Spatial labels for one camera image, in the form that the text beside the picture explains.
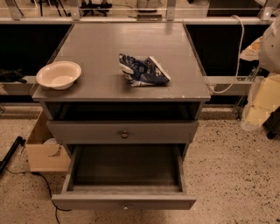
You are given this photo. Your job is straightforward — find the grey top drawer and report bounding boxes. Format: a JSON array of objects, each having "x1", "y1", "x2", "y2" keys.
[{"x1": 47, "y1": 121, "x2": 198, "y2": 144}]

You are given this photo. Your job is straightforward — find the grey wooden drawer cabinet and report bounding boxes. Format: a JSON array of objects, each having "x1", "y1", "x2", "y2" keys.
[{"x1": 33, "y1": 23, "x2": 210, "y2": 154}]

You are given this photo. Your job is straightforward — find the cardboard box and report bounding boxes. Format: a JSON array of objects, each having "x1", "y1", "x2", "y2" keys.
[{"x1": 25, "y1": 112, "x2": 70, "y2": 172}]

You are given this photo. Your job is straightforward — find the blue white snack bag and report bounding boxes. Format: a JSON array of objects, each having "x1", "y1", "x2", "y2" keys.
[{"x1": 119, "y1": 53, "x2": 171, "y2": 87}]

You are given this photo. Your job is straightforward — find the black cloth on rail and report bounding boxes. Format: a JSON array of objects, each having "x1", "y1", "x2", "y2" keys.
[{"x1": 0, "y1": 69, "x2": 27, "y2": 83}]

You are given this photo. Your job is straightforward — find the black floor cable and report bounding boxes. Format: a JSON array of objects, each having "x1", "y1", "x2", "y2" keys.
[{"x1": 5, "y1": 167, "x2": 72, "y2": 224}]

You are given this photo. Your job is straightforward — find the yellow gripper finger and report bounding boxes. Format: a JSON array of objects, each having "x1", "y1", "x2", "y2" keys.
[{"x1": 241, "y1": 73, "x2": 280, "y2": 131}]

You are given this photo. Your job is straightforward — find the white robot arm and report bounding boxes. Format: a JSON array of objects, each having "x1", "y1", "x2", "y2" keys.
[{"x1": 240, "y1": 17, "x2": 280, "y2": 131}]

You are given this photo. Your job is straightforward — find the white bowl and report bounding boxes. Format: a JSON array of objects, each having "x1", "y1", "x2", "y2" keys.
[{"x1": 36, "y1": 61, "x2": 81, "y2": 90}]

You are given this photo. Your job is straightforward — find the grey drawer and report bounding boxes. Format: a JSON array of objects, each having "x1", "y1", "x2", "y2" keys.
[
  {"x1": 47, "y1": 121, "x2": 198, "y2": 144},
  {"x1": 52, "y1": 144, "x2": 196, "y2": 210}
]

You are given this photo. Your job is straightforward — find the white hanging cable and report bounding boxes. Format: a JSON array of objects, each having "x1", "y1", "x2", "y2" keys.
[{"x1": 209, "y1": 15, "x2": 245, "y2": 95}]

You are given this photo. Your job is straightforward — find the black pole on floor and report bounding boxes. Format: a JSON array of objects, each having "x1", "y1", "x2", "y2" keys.
[{"x1": 0, "y1": 136, "x2": 25, "y2": 174}]

